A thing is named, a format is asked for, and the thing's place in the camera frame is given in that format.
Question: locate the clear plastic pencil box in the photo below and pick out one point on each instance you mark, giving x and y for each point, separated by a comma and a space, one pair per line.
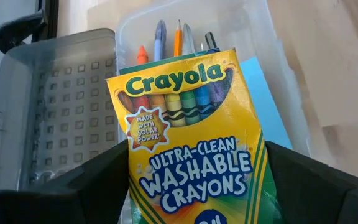
73, 109

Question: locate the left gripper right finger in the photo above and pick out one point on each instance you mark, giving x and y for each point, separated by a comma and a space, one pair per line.
315, 199

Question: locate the black aluminium table frame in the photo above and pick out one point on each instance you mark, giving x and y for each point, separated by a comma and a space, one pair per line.
50, 15

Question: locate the blue sticky note pad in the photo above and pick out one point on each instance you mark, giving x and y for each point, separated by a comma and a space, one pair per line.
266, 102

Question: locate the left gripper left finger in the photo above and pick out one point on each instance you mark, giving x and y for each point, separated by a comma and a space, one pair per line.
98, 193

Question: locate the yellow crayon box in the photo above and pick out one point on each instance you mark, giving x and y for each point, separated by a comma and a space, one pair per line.
197, 130

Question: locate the black frame clamp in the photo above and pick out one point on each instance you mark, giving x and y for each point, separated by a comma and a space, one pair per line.
17, 31

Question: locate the purple pen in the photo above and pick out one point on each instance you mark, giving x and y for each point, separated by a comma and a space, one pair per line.
160, 40

